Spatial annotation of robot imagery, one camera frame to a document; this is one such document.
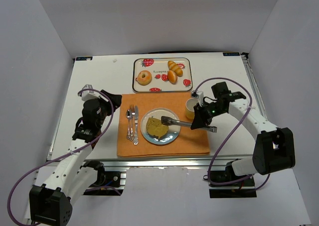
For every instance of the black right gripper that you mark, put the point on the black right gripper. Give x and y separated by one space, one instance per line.
202 112

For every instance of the metal serving tongs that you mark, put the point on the metal serving tongs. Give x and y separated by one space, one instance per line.
165 120

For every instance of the brown bread slice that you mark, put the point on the brown bread slice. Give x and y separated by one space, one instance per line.
154 127

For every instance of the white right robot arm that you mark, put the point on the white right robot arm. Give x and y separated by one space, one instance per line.
274 146

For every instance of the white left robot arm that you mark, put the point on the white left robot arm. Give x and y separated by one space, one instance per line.
52 202

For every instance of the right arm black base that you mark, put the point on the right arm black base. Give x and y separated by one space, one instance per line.
242 189

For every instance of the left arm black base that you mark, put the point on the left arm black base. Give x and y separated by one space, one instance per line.
109 182

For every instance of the striped long bread roll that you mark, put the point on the striped long bread roll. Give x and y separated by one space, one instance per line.
175 68

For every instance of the yellow ceramic mug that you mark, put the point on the yellow ceramic mug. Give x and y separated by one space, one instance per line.
189 108

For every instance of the silver spoon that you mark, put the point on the silver spoon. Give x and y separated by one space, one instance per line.
129 116

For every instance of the silver fork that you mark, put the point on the silver fork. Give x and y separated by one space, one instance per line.
132 114

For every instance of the white blue ceramic plate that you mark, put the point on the white blue ceramic plate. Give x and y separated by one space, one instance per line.
172 133

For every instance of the sugared bagel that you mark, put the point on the sugared bagel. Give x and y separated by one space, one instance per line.
144 77

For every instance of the orange cloth placemat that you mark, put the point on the orange cloth placemat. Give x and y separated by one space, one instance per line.
188 142

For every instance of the silver table knife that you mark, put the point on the silver table knife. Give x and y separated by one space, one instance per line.
136 116

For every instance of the round golden bun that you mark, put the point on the round golden bun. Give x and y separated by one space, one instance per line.
172 77

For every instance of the blue label left corner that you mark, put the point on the blue label left corner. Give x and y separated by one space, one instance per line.
84 58

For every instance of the blue label corner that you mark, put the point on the blue label corner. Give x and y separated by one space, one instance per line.
231 54
84 58

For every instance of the strawberry print white tray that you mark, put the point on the strawberry print white tray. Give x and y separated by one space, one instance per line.
159 69

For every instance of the blue label right corner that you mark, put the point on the blue label right corner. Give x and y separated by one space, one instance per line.
231 54

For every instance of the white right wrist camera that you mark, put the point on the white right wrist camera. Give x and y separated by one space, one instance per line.
197 98

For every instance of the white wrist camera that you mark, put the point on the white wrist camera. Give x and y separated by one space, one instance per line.
87 93
197 98

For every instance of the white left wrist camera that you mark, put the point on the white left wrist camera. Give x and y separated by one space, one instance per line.
87 93

